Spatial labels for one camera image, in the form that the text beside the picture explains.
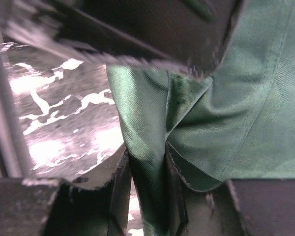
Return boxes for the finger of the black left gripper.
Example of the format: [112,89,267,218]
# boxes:
[4,0,245,76]

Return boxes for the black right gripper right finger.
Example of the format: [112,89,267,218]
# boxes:
[165,144,295,236]

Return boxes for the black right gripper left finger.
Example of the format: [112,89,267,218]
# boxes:
[0,146,131,236]

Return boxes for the dark green cloth napkin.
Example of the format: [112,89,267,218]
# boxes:
[106,0,295,236]

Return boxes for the aluminium frame rail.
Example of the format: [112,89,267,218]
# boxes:
[0,31,31,177]

